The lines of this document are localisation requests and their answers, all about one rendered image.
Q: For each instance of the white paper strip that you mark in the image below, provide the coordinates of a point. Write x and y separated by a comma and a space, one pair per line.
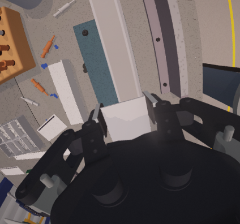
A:
30, 155

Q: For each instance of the grey curved rib with screws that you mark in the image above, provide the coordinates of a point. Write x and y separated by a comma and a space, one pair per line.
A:
169, 40

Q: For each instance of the orange pin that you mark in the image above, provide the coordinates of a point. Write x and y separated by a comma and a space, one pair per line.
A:
48, 46
38, 86

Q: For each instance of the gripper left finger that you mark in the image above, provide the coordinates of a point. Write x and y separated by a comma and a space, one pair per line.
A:
94, 144

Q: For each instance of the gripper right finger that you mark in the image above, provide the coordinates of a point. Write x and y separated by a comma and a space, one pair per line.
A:
168, 120

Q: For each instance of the white pin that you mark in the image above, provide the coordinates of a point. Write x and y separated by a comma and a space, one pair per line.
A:
64, 8
30, 101

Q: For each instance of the teal plate with black screws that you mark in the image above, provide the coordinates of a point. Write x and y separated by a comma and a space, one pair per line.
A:
94, 63

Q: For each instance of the white angle hinge bracket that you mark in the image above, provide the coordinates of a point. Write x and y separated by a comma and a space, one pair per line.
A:
117, 50

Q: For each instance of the orange pin holder block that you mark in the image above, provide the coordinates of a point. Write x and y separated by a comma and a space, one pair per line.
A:
15, 40

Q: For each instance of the blue box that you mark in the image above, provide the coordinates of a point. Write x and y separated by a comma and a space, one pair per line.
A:
4, 189

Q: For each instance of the grey compartment tray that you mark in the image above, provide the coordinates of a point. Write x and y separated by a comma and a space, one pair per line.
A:
18, 137

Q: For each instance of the white rectangular block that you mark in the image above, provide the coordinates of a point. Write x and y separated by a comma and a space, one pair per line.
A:
65, 91

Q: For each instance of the dark blue bin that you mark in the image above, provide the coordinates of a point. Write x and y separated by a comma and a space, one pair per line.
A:
218, 86

